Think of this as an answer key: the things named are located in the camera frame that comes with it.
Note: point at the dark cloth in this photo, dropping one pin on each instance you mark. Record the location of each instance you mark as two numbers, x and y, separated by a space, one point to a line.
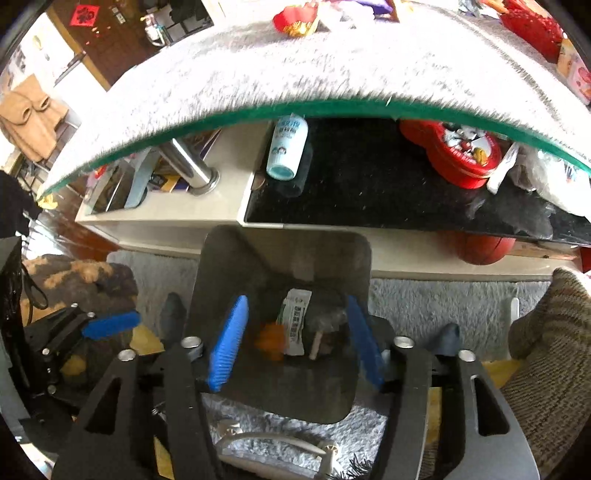
14 203

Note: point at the grey crumpled wrapper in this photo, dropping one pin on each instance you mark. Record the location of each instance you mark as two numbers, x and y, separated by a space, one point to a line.
325 316

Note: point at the red diamond door decoration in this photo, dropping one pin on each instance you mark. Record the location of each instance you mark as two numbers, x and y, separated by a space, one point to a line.
84 16

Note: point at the wooden stick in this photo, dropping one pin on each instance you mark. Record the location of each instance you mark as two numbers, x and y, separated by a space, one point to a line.
316 346

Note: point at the pink printed box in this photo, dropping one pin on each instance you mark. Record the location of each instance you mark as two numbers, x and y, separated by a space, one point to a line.
575 74

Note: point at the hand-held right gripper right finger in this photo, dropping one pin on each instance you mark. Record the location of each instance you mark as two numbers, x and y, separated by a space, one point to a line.
364 341

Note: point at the orange peel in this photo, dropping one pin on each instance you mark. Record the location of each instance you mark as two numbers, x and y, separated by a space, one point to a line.
268 341

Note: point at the red plastic basket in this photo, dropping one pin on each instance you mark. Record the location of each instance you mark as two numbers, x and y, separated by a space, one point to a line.
531 27
291 18

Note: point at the white printed packet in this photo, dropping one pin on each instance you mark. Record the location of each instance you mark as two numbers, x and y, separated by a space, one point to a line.
293 323

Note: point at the chrome table leg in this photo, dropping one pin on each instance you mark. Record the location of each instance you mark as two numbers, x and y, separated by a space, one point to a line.
189 166

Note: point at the tan coat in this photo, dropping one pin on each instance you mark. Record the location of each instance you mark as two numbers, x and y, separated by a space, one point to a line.
25 120

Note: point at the brown knit cloth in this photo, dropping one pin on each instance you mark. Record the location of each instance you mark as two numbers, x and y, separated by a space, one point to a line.
554 369

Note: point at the white plastic hanger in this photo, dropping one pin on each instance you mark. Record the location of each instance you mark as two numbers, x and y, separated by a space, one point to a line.
258 436

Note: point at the white bottle with blue cap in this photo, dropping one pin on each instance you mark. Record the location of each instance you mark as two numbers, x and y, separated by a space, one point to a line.
286 147

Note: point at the brown plush cloth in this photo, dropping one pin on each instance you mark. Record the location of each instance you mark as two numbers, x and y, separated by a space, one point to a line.
69 277

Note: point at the yellow corner guard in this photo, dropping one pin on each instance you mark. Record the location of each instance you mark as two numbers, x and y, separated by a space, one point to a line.
46 201

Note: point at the dark grey slipper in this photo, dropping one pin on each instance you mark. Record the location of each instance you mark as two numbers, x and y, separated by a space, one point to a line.
445 339

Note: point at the grey table mat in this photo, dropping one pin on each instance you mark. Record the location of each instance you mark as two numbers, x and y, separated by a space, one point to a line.
323 64

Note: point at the brown wooden door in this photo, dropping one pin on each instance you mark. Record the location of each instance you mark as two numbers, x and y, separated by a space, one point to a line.
120 46

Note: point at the white plastic bag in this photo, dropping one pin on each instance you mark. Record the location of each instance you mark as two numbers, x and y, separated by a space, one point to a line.
554 180

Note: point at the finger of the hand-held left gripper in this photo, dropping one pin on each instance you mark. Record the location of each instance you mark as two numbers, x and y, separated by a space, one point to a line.
111 324

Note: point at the red cartoon tin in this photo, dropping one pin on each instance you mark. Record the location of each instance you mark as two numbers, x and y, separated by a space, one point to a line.
455 161

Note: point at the dark grey waste bin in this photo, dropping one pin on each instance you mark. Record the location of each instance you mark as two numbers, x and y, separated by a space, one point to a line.
277 258

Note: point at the basketball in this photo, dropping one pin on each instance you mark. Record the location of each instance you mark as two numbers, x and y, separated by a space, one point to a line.
485 249

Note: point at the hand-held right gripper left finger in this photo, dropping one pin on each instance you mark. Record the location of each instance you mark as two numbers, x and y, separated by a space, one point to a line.
228 344

